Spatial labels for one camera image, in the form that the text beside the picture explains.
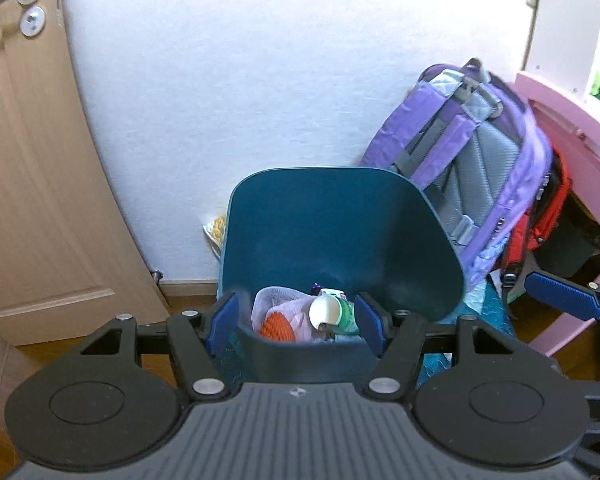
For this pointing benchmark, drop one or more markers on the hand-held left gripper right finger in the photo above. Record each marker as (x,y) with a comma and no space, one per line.
(370,322)

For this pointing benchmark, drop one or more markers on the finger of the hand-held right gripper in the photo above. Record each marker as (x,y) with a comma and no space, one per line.
(562,294)

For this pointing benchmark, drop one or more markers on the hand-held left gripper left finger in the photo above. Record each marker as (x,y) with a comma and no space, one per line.
(222,321)

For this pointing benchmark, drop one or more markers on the green paper cup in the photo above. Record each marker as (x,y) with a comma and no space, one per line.
(345,312)

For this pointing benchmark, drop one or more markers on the purple white wrapper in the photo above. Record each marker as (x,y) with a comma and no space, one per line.
(330,292)

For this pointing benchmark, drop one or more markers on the orange mesh wrapper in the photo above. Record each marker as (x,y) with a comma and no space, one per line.
(276,327)

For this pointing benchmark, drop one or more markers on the white cloth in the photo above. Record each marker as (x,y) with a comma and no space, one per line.
(300,320)

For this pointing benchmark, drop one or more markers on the teal plastic bin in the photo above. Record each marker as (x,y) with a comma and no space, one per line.
(330,220)

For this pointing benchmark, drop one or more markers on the red backpack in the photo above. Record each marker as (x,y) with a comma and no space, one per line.
(545,220)

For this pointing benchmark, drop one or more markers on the metal door stopper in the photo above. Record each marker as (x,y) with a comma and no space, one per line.
(157,277)

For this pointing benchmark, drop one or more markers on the purple backpack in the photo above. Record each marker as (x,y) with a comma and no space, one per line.
(480,160)

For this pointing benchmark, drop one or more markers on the pink desk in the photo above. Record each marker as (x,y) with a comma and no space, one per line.
(555,105)

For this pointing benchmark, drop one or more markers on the wooden door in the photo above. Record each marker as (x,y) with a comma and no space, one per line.
(30,160)

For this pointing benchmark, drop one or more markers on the white bookshelf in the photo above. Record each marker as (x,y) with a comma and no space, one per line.
(570,20)

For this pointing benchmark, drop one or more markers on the silver door lock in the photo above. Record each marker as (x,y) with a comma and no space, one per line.
(32,21)

